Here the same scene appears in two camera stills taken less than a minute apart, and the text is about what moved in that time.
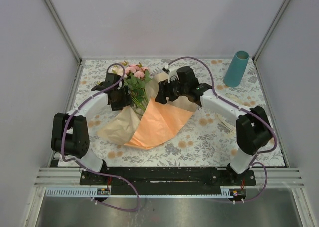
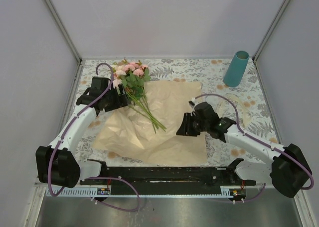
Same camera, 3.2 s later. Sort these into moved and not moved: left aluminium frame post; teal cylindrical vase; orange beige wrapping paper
Moved: orange beige wrapping paper
Not moved: teal cylindrical vase; left aluminium frame post
